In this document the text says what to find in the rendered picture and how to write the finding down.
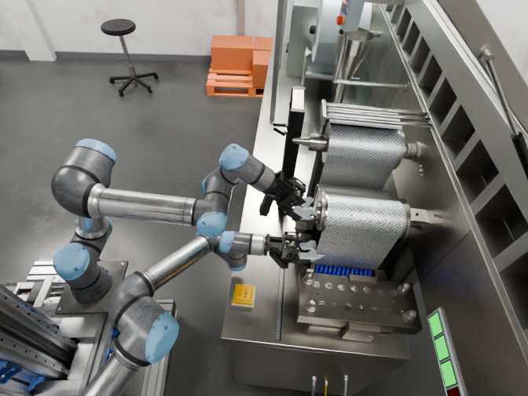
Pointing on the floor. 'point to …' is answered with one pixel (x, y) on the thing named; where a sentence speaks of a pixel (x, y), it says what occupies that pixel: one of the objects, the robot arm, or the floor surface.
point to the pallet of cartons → (239, 64)
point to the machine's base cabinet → (306, 368)
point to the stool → (119, 26)
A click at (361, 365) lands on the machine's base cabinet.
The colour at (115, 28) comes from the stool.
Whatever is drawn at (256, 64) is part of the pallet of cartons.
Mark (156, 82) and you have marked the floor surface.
